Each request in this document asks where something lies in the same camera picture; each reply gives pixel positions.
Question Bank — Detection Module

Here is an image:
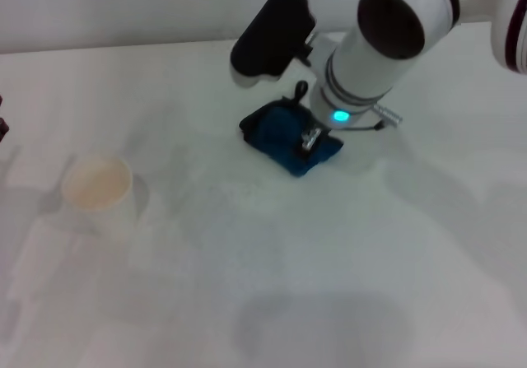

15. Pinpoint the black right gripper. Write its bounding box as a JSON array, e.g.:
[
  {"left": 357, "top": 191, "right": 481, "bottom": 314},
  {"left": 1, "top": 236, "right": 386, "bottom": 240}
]
[{"left": 298, "top": 125, "right": 326, "bottom": 157}]

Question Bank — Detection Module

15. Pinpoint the blue rag with black trim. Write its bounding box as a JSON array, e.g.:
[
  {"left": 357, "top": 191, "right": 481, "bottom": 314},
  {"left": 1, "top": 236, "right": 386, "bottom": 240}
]
[{"left": 238, "top": 80, "right": 345, "bottom": 179}]

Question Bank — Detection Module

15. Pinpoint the white paper cup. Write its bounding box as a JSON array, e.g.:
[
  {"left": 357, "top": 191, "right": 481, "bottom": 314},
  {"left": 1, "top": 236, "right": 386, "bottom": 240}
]
[{"left": 61, "top": 153, "right": 139, "bottom": 237}]

